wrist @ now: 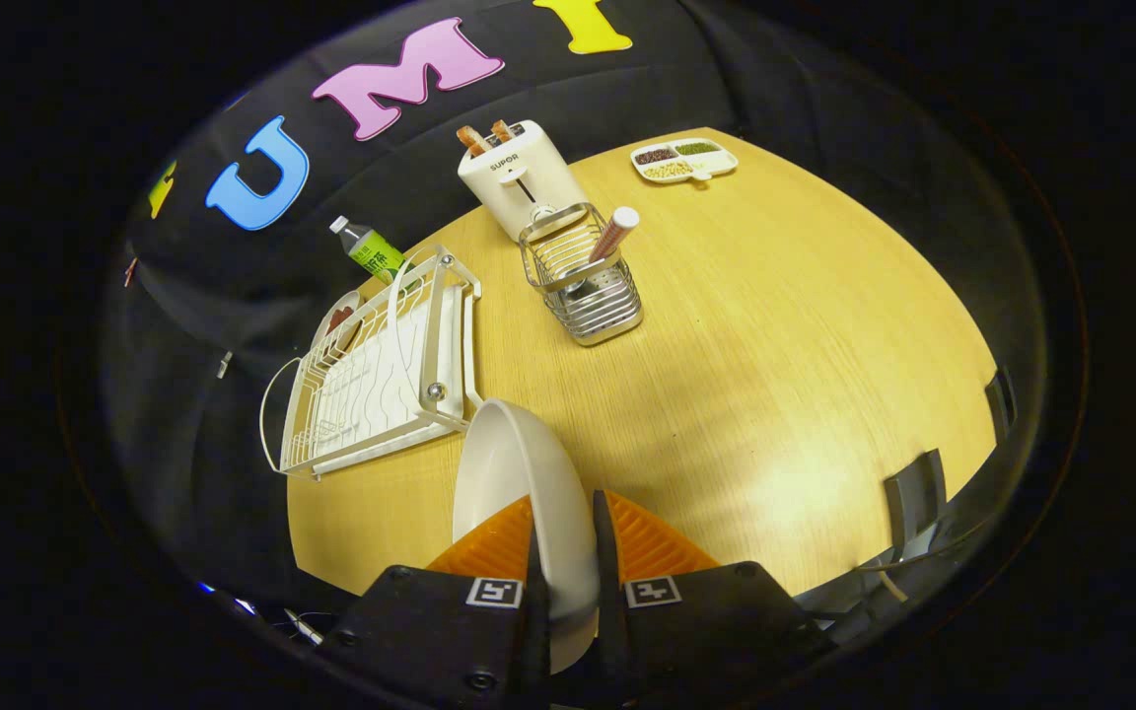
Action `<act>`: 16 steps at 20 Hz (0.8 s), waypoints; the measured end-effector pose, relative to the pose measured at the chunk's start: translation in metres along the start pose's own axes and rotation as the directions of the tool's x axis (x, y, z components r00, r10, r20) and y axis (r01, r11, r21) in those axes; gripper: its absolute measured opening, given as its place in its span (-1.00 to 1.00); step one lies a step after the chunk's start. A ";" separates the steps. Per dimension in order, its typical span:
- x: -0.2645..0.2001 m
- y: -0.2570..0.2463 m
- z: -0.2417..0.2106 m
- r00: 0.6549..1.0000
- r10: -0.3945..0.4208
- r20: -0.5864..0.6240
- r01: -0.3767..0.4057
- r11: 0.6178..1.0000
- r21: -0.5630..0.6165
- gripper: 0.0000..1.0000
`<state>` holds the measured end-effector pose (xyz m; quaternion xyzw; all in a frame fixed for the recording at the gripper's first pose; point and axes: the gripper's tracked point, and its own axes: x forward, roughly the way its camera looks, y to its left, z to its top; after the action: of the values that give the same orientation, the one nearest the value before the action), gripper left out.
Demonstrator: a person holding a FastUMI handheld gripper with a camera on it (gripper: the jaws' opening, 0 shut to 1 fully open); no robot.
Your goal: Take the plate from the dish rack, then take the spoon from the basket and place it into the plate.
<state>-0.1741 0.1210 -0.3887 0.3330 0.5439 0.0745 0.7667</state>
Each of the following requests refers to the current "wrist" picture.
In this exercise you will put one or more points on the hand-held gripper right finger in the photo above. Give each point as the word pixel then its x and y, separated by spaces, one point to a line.
pixel 706 621

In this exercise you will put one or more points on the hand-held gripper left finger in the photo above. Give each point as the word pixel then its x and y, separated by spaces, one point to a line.
pixel 430 631

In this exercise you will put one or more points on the white plate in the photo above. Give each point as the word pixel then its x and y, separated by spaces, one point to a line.
pixel 514 463

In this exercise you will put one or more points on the dark flat bar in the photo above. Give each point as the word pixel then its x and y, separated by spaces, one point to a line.
pixel 1001 402
pixel 915 493

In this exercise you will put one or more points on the small beige saucer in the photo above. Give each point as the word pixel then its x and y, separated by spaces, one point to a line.
pixel 323 330

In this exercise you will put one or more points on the white cloth clip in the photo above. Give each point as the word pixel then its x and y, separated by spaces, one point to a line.
pixel 224 365

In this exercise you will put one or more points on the green label drink bottle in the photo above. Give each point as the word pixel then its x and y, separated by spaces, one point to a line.
pixel 376 251

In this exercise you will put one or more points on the white toaster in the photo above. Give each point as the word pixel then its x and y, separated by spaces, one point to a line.
pixel 519 182

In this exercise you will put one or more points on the white divided bean tray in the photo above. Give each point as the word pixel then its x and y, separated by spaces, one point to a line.
pixel 716 161

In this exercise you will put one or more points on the pink cloth clip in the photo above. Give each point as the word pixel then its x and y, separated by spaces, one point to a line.
pixel 129 272

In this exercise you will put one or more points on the toast slice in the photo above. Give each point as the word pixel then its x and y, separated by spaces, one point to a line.
pixel 475 140
pixel 502 130

